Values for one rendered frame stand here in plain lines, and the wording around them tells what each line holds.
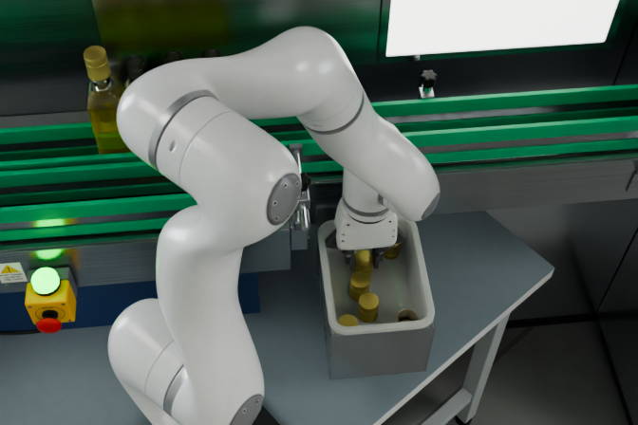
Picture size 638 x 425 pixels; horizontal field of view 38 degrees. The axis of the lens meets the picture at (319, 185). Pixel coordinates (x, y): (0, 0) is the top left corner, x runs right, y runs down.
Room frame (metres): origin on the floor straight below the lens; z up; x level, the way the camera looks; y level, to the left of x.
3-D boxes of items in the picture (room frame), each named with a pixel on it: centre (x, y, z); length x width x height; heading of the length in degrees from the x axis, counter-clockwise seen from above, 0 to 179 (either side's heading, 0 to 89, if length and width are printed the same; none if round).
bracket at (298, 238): (0.94, 0.03, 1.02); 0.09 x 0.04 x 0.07; 7
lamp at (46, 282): (0.81, 0.45, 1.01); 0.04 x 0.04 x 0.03
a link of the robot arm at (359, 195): (0.88, -0.08, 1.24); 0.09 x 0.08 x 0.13; 51
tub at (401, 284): (0.84, -0.10, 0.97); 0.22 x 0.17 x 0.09; 7
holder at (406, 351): (0.86, -0.09, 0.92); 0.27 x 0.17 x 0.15; 7
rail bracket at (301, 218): (0.92, 0.03, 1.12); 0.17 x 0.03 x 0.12; 7
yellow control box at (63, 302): (0.80, 0.45, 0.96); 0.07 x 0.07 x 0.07; 7
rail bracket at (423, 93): (1.15, -0.18, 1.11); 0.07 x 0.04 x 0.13; 7
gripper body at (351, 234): (0.88, -0.08, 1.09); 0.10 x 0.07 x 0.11; 97
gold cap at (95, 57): (1.01, 0.34, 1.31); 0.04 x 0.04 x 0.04
